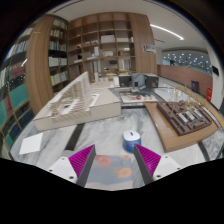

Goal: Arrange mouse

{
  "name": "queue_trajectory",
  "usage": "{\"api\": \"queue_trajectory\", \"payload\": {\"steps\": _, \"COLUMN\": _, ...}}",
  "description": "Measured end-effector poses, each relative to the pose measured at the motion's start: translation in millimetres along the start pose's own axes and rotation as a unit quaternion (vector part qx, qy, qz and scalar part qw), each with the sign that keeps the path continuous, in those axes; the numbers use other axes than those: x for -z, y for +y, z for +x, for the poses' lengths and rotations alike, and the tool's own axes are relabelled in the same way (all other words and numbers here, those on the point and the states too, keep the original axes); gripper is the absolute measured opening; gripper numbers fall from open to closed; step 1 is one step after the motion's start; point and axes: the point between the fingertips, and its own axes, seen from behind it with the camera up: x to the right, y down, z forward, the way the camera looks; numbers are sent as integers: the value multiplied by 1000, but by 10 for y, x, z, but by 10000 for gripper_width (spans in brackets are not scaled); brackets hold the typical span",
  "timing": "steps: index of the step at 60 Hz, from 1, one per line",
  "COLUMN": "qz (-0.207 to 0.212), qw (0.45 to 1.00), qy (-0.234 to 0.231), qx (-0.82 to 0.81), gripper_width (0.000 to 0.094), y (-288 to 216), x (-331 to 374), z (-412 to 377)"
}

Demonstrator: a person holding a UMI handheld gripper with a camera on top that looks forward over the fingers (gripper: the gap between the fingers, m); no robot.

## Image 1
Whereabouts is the long ceiling light strip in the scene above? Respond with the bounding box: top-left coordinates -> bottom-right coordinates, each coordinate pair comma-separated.
149,23 -> 185,42

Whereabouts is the blue and white computer mouse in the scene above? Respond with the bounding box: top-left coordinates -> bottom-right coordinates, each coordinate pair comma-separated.
122,129 -> 142,154

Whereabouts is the group of small ceiling lights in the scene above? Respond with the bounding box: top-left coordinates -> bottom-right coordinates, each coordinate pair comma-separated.
162,51 -> 212,68

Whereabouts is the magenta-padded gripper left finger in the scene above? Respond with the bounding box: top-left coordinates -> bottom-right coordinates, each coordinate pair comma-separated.
47,144 -> 97,188

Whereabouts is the red sign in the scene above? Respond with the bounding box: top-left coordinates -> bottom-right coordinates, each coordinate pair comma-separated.
205,86 -> 214,103

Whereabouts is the large white architectural model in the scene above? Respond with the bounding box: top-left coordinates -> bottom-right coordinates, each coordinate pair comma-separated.
32,70 -> 122,132

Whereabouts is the grey floral mouse pad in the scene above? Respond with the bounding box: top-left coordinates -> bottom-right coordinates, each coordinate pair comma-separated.
85,153 -> 145,192

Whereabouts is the tall wooden shelf unit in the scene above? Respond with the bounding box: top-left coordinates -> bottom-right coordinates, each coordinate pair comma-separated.
66,12 -> 158,83

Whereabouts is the white paper sheet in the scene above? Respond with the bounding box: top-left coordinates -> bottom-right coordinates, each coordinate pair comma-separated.
18,132 -> 45,156

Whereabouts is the curved bookshelf with colourful books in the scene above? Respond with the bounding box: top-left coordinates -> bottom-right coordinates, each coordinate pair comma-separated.
0,26 -> 36,158

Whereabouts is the small white site model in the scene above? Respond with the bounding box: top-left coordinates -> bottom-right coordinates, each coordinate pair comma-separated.
119,91 -> 160,105

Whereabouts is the framed wall sign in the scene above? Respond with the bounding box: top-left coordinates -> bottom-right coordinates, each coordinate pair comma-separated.
142,43 -> 157,55

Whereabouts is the dark bookshelf with books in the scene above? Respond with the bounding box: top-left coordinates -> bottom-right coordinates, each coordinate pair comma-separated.
48,17 -> 70,93

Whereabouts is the dark brown building model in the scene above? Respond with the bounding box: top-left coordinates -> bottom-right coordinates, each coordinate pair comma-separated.
156,99 -> 213,137

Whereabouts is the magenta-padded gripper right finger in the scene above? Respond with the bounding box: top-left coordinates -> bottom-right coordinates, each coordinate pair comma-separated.
133,143 -> 183,186

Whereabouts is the dark grey box model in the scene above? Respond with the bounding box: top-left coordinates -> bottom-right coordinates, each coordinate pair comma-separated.
118,72 -> 160,89

